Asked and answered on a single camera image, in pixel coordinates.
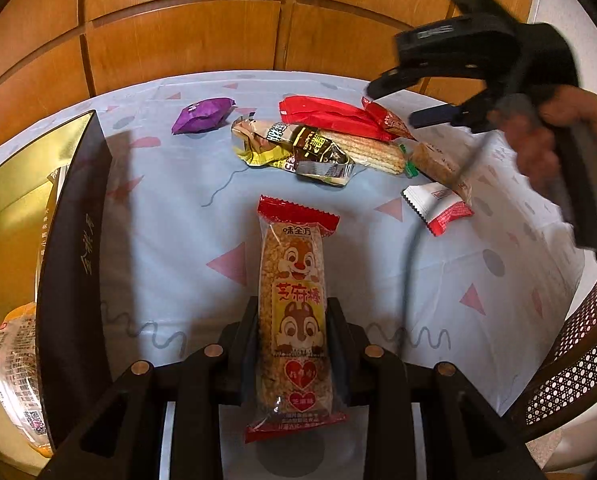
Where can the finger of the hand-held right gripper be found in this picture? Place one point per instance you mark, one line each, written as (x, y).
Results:
(388, 85)
(433, 116)

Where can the clear grain bar packet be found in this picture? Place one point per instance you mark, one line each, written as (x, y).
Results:
(436, 165)

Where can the gold tin box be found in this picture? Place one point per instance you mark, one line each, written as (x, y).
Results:
(73, 260)

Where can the clear orange pastry packet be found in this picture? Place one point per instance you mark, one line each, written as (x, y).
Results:
(18, 360)

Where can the plain red snack packet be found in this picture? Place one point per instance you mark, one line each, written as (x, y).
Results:
(328, 115)

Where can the person's right hand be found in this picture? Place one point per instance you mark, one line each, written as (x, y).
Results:
(568, 105)

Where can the purple snack packet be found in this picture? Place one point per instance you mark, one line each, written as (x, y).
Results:
(201, 116)

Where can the clear wafer roll packet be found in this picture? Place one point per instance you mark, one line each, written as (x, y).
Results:
(373, 152)

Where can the brown chocolate snack packet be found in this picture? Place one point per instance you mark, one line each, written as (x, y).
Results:
(303, 150)

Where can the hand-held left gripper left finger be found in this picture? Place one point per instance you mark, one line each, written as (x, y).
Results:
(243, 330)

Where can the brown rattan chair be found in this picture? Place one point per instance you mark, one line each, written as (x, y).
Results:
(578, 350)

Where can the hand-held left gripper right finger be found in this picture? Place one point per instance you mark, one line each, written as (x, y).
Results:
(341, 330)

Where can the squirrel print sesame bar packet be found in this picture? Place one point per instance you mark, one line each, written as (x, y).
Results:
(293, 280)

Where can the white and red snack packet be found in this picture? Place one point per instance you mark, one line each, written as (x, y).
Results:
(441, 205)

